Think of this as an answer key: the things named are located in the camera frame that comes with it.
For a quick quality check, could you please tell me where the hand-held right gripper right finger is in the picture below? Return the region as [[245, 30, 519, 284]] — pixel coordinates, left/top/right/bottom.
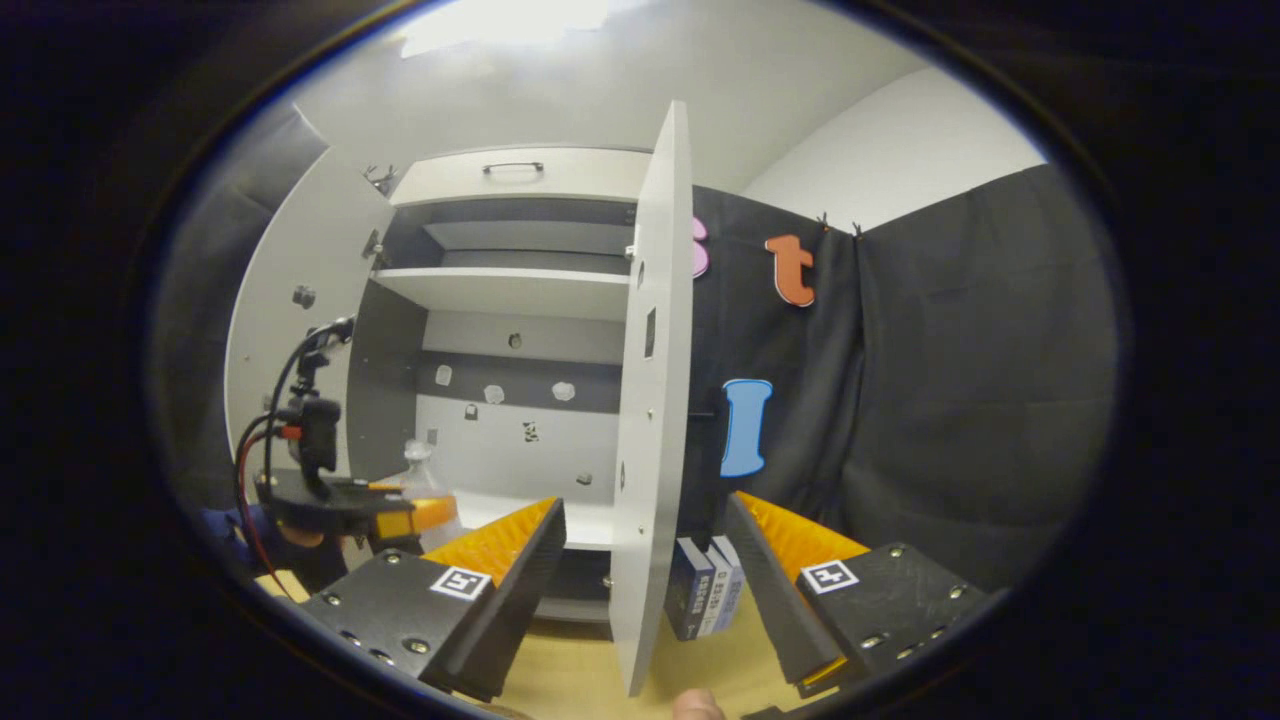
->
[[725, 490, 996, 699]]

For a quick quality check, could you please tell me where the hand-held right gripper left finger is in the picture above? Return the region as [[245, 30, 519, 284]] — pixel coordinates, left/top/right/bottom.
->
[[300, 497, 568, 704]]

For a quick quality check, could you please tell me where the clear bottle with pink label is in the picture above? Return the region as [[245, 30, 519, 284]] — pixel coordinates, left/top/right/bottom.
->
[[395, 440, 466, 551]]

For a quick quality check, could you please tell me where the white door with cat sticker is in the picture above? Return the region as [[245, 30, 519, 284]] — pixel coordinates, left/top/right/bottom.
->
[[608, 100, 696, 698]]

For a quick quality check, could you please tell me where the white and grey cabinet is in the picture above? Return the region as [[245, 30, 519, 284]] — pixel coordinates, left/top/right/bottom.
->
[[345, 145, 661, 626]]

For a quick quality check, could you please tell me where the white cabinet drawer front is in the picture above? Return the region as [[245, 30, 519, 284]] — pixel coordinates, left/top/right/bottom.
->
[[390, 148, 656, 208]]

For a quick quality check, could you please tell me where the light blue box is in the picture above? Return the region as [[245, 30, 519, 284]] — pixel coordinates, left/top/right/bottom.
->
[[710, 536, 746, 631]]

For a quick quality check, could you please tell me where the white box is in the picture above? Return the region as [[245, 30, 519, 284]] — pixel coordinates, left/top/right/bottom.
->
[[697, 545, 734, 637]]

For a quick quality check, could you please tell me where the dark blue box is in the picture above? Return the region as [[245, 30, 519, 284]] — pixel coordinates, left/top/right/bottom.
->
[[665, 538, 716, 641]]

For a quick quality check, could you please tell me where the black backdrop cloth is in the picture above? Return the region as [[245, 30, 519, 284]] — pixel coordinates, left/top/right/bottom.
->
[[155, 105, 331, 501], [680, 165, 1119, 591]]

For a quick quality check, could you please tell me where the black and red cable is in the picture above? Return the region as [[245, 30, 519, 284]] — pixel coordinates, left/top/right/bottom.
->
[[235, 325, 346, 601]]

